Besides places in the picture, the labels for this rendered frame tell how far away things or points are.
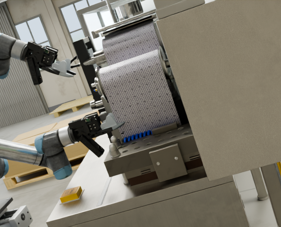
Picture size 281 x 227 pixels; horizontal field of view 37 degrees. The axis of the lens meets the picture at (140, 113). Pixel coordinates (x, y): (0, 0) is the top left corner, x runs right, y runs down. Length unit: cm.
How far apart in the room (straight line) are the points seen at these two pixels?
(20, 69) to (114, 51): 854
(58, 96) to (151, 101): 860
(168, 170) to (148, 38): 61
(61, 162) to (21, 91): 876
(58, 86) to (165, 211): 875
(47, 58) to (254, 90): 110
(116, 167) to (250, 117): 81
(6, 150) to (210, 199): 83
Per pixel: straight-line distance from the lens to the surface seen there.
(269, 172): 186
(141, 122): 162
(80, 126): 165
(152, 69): 157
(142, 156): 145
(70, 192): 165
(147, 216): 148
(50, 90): 1019
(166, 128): 156
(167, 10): 72
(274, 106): 75
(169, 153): 142
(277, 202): 193
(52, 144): 168
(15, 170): 541
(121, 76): 159
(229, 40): 72
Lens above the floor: 146
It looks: 13 degrees down
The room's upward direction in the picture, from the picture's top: 20 degrees counter-clockwise
